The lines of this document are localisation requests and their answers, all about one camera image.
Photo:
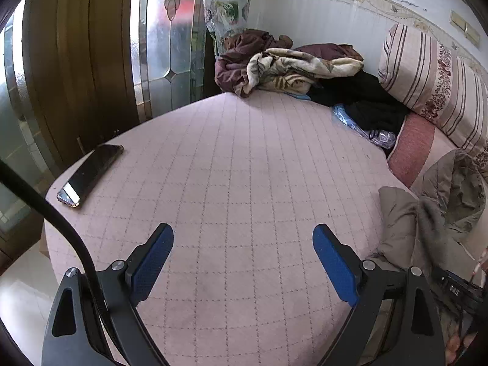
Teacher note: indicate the beige wall tile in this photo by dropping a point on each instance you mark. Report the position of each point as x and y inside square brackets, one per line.
[458, 20]
[472, 35]

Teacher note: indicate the pink quilted bed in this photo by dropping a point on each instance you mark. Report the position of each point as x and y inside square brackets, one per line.
[236, 183]

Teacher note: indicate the frosted glass panel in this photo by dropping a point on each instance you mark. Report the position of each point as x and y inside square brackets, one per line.
[19, 122]

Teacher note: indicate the striped floral pillow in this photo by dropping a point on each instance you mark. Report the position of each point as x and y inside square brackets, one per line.
[430, 80]

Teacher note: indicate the patterned glass door panel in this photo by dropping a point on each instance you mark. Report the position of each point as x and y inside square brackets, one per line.
[167, 45]

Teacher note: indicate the olive padded jacket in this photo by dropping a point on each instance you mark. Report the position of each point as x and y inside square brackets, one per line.
[400, 221]

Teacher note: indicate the blue plastic bag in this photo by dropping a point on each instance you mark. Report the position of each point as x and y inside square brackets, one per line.
[347, 120]

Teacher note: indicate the maroon cloth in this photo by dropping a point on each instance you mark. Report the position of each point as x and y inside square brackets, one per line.
[236, 64]

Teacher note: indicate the black smartphone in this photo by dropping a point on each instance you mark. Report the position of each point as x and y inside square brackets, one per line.
[91, 173]

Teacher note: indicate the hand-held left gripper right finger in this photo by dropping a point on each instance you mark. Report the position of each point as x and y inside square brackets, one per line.
[335, 263]

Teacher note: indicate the black clothing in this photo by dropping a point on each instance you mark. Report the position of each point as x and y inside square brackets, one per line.
[366, 99]

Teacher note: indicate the wooden door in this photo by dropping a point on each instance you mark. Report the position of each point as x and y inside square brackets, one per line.
[76, 45]

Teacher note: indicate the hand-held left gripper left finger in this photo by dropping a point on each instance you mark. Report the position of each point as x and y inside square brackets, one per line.
[152, 263]

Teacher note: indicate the pink cushion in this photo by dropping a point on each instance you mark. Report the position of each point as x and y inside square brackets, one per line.
[411, 145]

